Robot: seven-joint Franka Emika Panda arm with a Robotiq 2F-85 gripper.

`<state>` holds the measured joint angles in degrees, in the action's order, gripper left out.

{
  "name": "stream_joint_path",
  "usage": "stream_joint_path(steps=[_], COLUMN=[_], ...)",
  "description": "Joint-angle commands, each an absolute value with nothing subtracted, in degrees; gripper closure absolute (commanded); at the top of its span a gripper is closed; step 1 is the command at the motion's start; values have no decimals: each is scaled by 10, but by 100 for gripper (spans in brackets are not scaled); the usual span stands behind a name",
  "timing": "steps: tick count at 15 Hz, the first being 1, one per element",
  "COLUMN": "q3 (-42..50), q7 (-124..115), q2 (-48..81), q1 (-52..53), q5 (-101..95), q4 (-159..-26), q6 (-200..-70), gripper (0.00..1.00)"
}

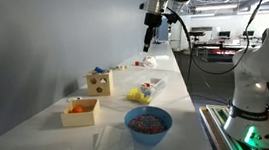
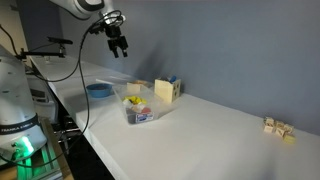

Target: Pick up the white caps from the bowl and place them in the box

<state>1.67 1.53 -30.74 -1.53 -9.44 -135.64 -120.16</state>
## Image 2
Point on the wooden shape sorter box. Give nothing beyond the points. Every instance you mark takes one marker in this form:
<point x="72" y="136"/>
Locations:
<point x="165" y="91"/>

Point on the robot mounting platform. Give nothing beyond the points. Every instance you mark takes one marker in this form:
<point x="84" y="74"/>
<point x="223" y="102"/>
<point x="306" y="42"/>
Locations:
<point x="50" y="166"/>

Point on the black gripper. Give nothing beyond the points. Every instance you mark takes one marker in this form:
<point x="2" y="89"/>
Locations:
<point x="116" y="39"/>

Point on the white control box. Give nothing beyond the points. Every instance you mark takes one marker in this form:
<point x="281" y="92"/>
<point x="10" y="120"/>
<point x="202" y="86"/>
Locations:
<point x="43" y="100"/>

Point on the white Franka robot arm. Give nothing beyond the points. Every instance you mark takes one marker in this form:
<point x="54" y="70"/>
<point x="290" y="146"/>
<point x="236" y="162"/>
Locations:
<point x="16" y="100"/>

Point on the small wooden letter block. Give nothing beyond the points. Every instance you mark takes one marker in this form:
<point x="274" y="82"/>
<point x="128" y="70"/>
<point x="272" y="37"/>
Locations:
<point x="268" y="129"/>
<point x="280" y="132"/>
<point x="279" y="125"/>
<point x="289" y="128"/>
<point x="268" y="121"/>

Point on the yellow toy piece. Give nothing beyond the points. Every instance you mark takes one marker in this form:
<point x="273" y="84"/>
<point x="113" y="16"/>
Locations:
<point x="135" y="99"/>

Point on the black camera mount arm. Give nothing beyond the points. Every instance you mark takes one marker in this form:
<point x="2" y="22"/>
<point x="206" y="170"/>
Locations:
<point x="40" y="53"/>

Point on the yellowish wooden letter block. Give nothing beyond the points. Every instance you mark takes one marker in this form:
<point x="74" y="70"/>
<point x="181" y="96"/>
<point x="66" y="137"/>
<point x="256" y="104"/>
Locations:
<point x="289" y="139"/>

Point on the small open wooden box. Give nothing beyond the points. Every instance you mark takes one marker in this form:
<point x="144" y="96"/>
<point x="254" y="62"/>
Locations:
<point x="134" y="88"/>

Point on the white plastic cap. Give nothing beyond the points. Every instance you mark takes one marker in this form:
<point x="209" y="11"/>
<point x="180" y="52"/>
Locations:
<point x="140" y="108"/>
<point x="127" y="103"/>

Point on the clear plastic container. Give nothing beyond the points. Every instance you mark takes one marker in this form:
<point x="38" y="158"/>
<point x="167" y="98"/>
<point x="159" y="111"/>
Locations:
<point x="160" y="108"/>

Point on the red toy piece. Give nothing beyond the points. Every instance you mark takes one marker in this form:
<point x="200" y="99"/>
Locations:
<point x="146" y="110"/>

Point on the blue plastic bowl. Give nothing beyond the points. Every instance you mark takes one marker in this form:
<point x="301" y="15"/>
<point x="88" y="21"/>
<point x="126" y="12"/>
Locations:
<point x="99" y="92"/>

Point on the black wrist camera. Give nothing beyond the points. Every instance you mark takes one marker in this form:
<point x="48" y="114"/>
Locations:
<point x="98" y="29"/>

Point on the black stereo camera bar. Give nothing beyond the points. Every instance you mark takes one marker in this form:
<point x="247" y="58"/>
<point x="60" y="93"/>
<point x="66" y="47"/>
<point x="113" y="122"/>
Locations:
<point x="60" y="41"/>

